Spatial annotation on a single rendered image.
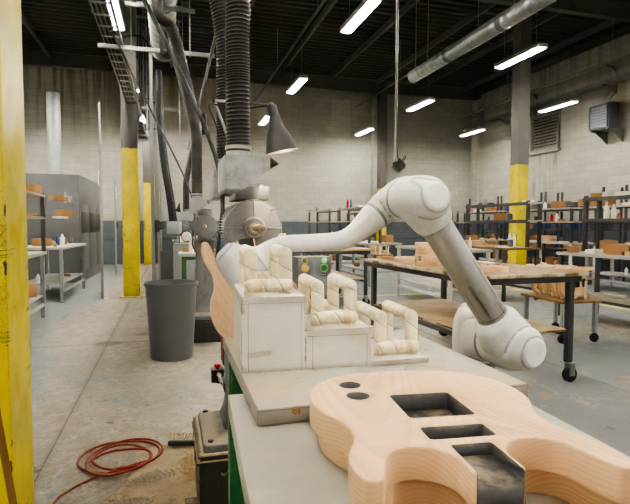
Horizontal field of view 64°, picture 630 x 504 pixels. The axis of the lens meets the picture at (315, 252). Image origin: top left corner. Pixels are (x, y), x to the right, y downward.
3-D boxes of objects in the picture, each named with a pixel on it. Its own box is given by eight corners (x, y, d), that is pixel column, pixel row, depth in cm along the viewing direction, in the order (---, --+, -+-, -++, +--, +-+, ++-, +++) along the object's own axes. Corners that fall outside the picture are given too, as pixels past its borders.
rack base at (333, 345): (285, 343, 144) (285, 310, 143) (341, 340, 147) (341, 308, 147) (305, 369, 117) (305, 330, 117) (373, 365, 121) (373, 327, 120)
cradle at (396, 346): (373, 352, 127) (373, 340, 126) (415, 350, 129) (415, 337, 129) (377, 356, 123) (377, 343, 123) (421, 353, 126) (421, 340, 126)
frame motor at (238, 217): (217, 253, 258) (216, 202, 256) (269, 252, 265) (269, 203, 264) (225, 258, 218) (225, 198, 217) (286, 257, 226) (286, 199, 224)
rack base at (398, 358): (339, 340, 147) (339, 336, 147) (389, 338, 150) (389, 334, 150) (371, 366, 120) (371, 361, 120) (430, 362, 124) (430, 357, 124)
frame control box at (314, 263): (275, 306, 250) (274, 254, 249) (316, 305, 256) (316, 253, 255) (286, 315, 227) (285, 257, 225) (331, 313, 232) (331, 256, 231)
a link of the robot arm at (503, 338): (517, 341, 187) (564, 356, 166) (487, 371, 183) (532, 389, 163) (410, 167, 169) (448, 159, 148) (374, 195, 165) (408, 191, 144)
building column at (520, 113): (502, 282, 1136) (508, 8, 1104) (518, 281, 1147) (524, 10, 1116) (514, 284, 1096) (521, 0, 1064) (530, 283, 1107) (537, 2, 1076)
